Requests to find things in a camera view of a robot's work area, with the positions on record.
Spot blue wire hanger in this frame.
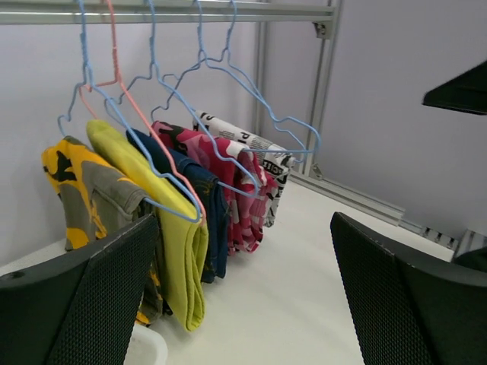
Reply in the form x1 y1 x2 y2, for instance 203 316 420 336
57 0 204 224
150 0 305 165
161 1 322 155
103 0 262 198

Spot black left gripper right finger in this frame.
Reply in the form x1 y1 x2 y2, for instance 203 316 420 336
330 212 486 364

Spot yellow grey camouflage trousers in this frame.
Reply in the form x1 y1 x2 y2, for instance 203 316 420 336
41 135 173 327

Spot pink wire hanger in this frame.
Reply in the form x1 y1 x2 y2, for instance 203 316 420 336
78 0 207 225

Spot white newspaper print trousers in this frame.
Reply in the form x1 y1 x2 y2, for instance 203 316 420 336
196 110 296 227

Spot aluminium hanging rail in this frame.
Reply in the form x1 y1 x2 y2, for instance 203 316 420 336
1 1 337 25

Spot dark blue denim trousers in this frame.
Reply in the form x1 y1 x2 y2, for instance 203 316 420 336
126 129 231 284

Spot aluminium frame post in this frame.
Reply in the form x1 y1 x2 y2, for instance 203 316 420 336
253 0 343 179

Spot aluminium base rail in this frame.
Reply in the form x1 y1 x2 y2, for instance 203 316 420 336
291 172 486 258

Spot lime green trousers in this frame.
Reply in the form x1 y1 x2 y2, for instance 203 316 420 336
87 119 208 332

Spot white plastic basket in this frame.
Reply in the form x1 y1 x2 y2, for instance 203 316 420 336
123 324 168 365

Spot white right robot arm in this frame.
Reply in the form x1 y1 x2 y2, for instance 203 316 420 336
422 62 486 116

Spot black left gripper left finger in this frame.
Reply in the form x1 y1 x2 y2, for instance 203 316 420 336
1 214 159 364

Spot pink camouflage trousers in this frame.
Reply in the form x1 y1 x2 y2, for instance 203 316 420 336
152 121 277 252

